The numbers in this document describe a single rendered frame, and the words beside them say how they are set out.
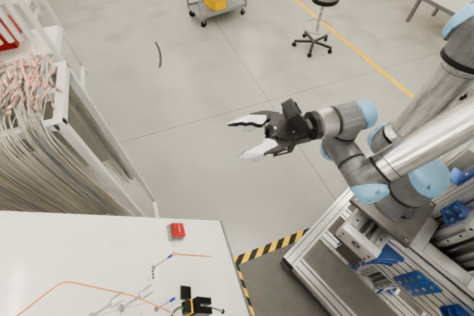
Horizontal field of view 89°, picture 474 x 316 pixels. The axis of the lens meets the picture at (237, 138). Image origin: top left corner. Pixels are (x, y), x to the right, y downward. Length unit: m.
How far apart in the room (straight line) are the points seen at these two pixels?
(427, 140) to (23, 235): 0.94
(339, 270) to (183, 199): 1.30
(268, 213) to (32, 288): 1.70
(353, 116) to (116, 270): 0.75
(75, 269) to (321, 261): 1.50
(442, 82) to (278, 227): 1.64
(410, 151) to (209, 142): 2.08
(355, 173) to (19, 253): 0.81
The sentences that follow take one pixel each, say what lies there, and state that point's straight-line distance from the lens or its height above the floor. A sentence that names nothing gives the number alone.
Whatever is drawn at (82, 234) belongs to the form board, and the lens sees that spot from 0.84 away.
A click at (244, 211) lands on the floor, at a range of 2.15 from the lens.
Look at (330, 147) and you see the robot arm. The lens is 0.71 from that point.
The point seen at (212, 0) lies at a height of 0.30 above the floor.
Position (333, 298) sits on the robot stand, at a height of 0.23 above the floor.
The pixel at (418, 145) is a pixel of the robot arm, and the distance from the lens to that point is 0.65.
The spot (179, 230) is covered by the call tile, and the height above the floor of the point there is 1.10.
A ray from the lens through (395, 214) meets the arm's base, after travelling 1.02.
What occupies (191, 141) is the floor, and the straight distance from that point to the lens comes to 2.56.
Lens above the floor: 2.01
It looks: 53 degrees down
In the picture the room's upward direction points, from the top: straight up
